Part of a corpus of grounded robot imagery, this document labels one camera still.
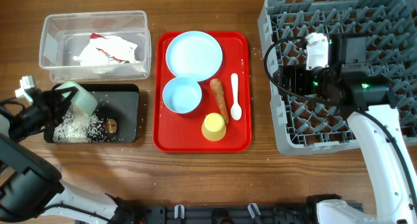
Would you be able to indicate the white plastic spoon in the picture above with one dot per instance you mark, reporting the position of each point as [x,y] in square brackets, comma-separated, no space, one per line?
[236,110]

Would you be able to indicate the yellow plastic cup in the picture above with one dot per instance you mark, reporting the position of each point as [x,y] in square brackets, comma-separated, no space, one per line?
[213,127]

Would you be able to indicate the white paper waste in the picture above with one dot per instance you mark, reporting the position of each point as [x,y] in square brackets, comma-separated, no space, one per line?
[106,50]

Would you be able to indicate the small light blue bowl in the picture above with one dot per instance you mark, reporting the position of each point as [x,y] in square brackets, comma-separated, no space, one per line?
[182,95]

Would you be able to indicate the large light blue plate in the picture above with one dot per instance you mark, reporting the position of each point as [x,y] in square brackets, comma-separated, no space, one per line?
[195,55]

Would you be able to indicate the orange carrot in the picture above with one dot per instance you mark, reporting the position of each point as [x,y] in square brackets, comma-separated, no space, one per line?
[217,90]

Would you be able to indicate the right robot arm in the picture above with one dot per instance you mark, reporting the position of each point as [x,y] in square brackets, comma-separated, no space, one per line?
[336,73]

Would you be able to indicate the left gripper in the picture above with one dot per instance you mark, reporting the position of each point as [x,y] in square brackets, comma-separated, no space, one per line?
[46,100]

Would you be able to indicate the green bowl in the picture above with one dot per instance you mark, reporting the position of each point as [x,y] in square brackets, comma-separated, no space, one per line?
[83,99]

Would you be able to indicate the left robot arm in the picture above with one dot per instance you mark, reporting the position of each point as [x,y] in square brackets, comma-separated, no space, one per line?
[36,187]

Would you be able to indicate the clear plastic bin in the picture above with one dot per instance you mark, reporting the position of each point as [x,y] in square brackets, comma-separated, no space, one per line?
[65,35]

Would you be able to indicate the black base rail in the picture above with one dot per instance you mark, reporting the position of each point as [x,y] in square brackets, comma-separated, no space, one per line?
[280,213]

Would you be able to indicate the brown food scrap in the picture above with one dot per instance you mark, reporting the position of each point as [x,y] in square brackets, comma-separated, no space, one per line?
[110,126]

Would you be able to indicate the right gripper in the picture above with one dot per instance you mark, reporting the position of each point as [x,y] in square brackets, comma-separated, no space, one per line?
[297,73]

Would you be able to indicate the red serving tray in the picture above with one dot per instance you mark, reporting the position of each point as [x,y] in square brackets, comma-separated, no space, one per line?
[181,133]

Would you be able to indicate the grey dishwasher rack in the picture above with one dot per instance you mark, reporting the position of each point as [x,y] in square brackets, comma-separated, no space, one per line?
[302,127]

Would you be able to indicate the black waste tray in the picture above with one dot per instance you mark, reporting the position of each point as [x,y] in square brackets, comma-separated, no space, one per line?
[115,101]

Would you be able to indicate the white rice grains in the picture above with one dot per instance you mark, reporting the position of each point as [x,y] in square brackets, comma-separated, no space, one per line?
[79,127]

